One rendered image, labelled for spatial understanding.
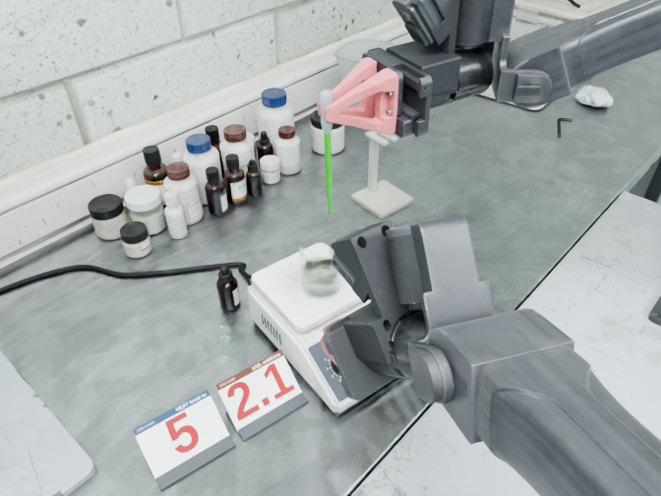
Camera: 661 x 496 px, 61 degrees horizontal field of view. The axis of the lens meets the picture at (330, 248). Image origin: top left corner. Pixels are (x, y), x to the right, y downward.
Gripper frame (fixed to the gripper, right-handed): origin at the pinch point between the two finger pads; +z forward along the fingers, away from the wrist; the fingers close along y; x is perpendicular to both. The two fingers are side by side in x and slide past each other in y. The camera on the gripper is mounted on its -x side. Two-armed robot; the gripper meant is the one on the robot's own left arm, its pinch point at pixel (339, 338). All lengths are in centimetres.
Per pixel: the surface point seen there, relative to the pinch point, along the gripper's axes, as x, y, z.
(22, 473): 0.7, 32.7, 18.1
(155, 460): 5.0, 20.4, 12.2
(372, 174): -14.5, -31.6, 30.7
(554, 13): -33, -103, 39
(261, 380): 3.1, 6.2, 12.4
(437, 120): -20, -62, 44
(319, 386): 6.0, 1.2, 8.2
